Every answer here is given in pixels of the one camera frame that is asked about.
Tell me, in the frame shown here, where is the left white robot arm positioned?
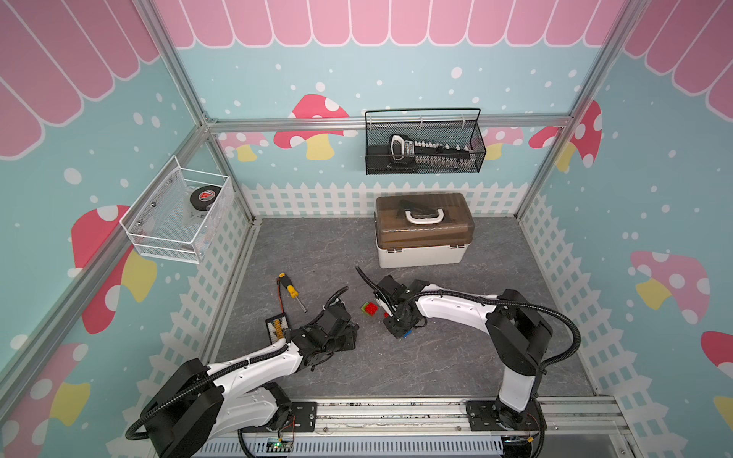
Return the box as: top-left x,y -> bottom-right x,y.
125,300 -> 359,457

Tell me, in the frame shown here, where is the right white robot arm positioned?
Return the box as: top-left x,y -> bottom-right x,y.
370,276 -> 553,421

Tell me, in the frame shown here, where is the white storage box base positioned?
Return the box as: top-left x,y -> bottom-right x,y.
376,244 -> 471,269

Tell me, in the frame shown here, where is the yellow black screwdriver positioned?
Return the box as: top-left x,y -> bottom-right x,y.
278,272 -> 307,313

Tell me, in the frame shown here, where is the brown translucent box lid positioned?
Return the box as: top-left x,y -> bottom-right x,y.
374,193 -> 475,250

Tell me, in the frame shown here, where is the socket wrench bit set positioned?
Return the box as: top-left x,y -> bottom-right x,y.
387,135 -> 477,172

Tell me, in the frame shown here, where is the black tape roll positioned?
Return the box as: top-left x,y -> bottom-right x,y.
189,185 -> 223,212

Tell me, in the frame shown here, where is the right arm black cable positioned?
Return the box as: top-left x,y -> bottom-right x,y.
405,288 -> 582,370

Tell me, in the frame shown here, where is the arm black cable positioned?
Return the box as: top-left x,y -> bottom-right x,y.
124,342 -> 293,442
405,288 -> 582,370

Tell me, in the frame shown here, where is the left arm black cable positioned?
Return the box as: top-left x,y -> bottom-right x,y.
124,342 -> 293,442

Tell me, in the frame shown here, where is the black wire wall basket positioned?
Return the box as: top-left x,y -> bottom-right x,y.
364,108 -> 487,175

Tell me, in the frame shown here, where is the white wire wall basket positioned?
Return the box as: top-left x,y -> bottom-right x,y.
119,158 -> 234,264

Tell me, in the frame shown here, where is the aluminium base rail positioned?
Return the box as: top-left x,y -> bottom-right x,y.
284,396 -> 629,436

